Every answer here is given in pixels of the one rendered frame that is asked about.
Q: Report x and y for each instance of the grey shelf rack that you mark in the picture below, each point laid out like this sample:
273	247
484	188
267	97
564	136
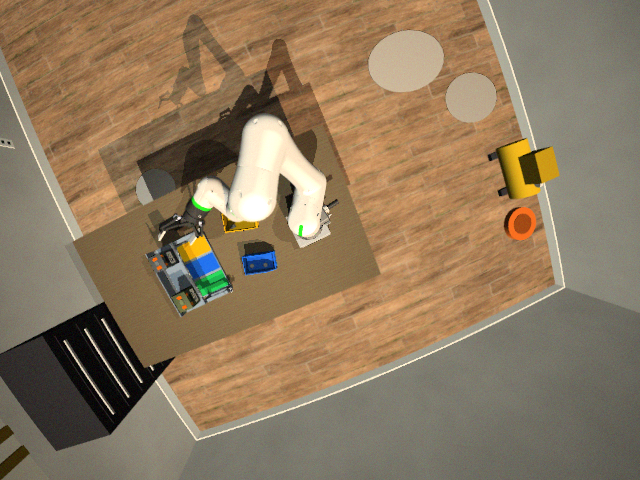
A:
202	266

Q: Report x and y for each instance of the dark grey tool case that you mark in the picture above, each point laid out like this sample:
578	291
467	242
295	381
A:
163	260

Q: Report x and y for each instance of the yellow bin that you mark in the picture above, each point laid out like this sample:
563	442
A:
245	225

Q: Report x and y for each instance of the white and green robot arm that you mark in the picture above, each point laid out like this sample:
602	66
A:
265	142

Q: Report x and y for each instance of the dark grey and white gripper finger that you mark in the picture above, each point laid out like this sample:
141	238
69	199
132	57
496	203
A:
171	224
196	235

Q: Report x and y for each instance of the blue bin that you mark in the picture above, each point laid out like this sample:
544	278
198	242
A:
258	261

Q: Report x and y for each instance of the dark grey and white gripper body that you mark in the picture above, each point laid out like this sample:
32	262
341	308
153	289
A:
187	216

